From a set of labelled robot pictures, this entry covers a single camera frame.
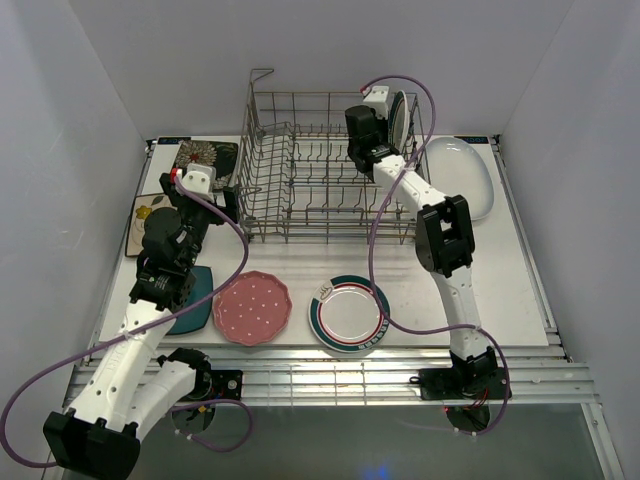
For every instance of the cream floral square plate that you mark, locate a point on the cream floral square plate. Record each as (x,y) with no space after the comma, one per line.
(143,206)

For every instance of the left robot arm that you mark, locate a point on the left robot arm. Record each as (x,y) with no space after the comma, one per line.
(100,433)

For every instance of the pink dotted scalloped plate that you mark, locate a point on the pink dotted scalloped plate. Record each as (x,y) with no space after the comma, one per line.
(254,309)

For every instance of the white oval plate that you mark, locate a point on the white oval plate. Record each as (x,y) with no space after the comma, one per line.
(454,167)

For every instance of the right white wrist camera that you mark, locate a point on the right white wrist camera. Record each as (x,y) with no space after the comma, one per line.
(376,98)

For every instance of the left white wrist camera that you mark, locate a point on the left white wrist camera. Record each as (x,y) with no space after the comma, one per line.
(197,179)

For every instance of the black floral square plate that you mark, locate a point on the black floral square plate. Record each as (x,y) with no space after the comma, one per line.
(220,156)

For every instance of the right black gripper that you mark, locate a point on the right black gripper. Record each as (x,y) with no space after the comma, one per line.
(382,124)

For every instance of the green red rimmed white plate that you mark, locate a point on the green red rimmed white plate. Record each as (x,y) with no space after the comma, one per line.
(399,120)

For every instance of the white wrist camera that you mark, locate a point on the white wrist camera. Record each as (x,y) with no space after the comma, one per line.
(197,179)
(376,98)

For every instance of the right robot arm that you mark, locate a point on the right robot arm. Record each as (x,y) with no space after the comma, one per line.
(444,245)

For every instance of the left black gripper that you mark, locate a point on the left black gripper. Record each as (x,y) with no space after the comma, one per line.
(177,200)

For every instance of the grey wire dish rack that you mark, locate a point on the grey wire dish rack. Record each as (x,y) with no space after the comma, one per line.
(297,183)

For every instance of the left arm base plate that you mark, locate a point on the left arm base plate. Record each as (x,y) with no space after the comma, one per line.
(226,384)

